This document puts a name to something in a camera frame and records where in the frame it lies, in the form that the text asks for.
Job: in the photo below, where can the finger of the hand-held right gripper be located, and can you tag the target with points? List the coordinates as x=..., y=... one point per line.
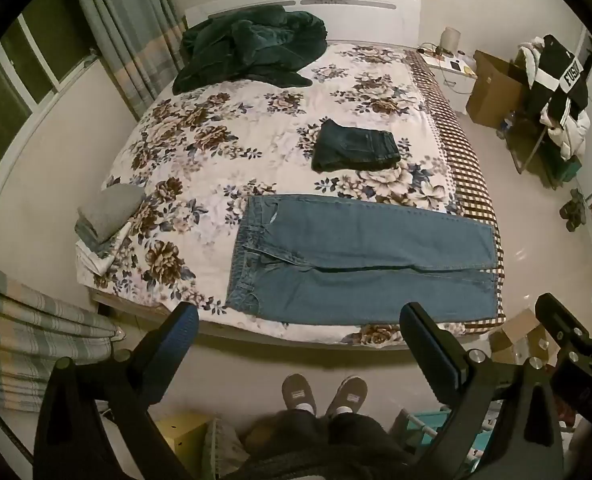
x=558, y=317

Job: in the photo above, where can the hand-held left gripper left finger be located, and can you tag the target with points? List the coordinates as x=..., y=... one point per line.
x=187, y=324

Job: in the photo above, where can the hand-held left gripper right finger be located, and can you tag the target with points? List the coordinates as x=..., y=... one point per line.
x=425, y=340

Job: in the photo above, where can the light blue jeans pants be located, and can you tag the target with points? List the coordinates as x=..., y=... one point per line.
x=351, y=260

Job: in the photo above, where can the small cardboard box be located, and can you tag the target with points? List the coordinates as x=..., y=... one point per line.
x=518, y=332

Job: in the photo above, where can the teal rack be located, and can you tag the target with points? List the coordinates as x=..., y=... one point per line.
x=425, y=435

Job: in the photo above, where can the person's right shoe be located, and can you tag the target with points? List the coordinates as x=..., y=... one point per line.
x=348, y=395

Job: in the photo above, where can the person's shoe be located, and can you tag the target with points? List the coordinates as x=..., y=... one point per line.
x=298, y=395
x=348, y=395

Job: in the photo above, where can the pair of dark slippers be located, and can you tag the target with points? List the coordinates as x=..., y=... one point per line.
x=571, y=210

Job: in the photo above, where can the white folded cloth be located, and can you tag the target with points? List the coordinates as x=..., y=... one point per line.
x=93, y=260

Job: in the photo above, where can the yellow box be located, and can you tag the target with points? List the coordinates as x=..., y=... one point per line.
x=183, y=442

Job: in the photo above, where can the person's left shoe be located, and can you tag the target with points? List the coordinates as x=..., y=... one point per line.
x=298, y=395

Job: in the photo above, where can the stack of folded grey clothes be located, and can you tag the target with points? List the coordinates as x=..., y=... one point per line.
x=111, y=207

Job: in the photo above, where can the person's dark trouser legs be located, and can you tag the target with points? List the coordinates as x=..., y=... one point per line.
x=326, y=445

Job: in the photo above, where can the green striped curtain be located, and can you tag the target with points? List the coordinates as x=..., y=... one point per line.
x=126, y=35
x=36, y=330

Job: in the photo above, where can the chair with piled clothes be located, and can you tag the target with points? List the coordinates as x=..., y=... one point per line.
x=573, y=137

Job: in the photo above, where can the brown checked bed sheet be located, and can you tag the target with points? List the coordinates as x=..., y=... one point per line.
x=468, y=175

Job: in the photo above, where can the bed with floral sheet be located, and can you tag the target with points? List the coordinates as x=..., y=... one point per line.
x=226, y=135

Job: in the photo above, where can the plastic bottle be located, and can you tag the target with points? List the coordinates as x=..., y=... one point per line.
x=506, y=125

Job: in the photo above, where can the folded dark jeans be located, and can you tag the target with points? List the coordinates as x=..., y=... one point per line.
x=351, y=145

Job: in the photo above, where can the black and white jacket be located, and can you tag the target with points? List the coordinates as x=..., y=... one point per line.
x=560, y=75

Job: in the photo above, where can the large cardboard box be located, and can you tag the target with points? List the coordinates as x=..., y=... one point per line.
x=495, y=90

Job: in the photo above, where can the white nightstand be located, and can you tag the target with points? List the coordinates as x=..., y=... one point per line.
x=450, y=82

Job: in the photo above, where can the dark green coat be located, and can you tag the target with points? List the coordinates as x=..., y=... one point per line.
x=246, y=50

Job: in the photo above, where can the window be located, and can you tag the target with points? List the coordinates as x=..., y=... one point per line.
x=21, y=85

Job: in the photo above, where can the white table lamp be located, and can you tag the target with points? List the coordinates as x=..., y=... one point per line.
x=449, y=40

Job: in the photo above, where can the white bed headboard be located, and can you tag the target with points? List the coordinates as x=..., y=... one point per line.
x=355, y=15

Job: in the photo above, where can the bed frame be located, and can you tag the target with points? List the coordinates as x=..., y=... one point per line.
x=276, y=335

